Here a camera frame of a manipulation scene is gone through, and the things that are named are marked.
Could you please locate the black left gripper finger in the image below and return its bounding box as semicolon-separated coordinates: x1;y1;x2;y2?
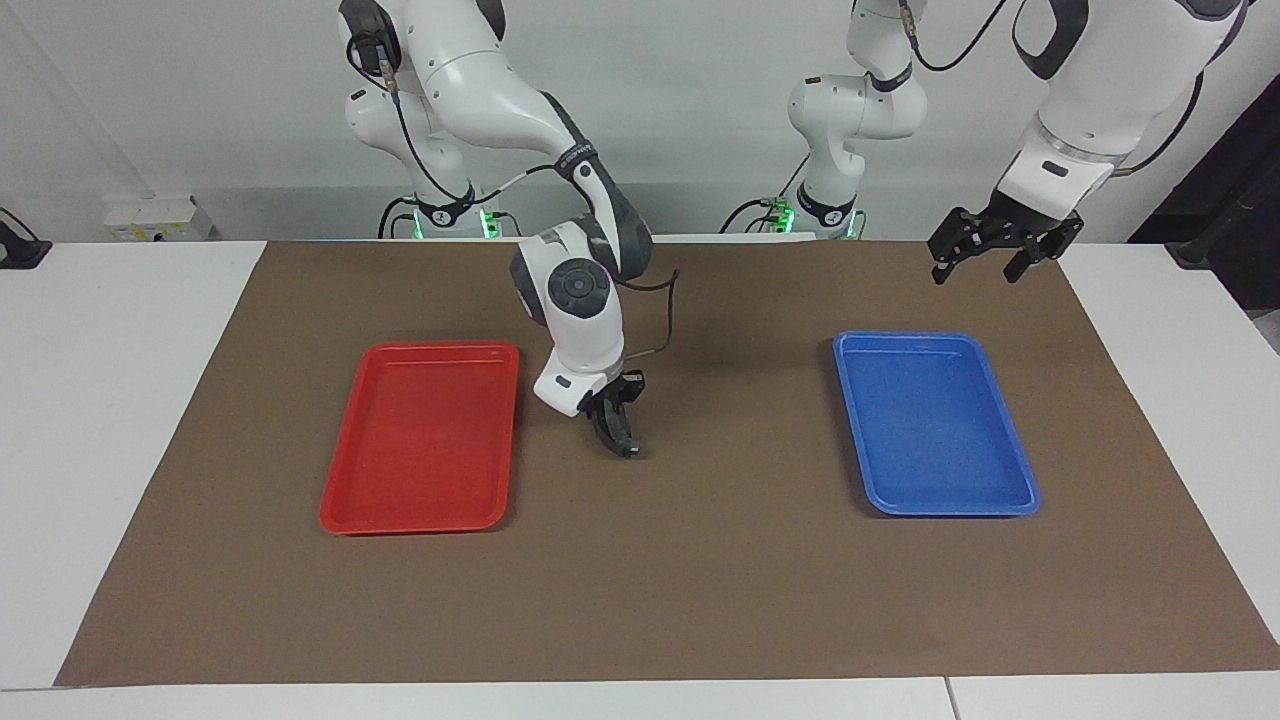
1003;215;1084;284
927;208;991;286

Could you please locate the curved brake shoe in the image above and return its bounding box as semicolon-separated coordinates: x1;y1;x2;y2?
597;405;641;459

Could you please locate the red plastic tray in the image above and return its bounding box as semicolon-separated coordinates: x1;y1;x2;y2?
319;340;521;536

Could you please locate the brown table mat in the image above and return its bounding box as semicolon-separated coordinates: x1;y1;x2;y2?
55;240;1280;687

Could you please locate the dark equipment stand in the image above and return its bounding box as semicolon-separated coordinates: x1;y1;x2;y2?
1130;75;1280;311

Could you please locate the blue plastic tray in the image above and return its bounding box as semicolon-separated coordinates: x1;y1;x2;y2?
833;331;1042;518

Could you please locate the black table clamp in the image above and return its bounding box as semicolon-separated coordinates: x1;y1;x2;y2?
0;207;53;269

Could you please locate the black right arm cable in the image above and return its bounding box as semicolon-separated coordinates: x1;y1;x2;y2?
375;35;681;361

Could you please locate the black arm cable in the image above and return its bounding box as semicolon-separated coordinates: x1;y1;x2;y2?
900;0;1206;179
375;35;681;361

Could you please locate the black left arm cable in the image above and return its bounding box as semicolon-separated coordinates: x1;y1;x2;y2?
900;0;1206;179

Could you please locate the black base cable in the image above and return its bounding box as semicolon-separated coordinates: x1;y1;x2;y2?
720;198;801;234
378;195;421;239

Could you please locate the white wall box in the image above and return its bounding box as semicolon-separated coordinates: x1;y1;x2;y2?
103;195;213;243

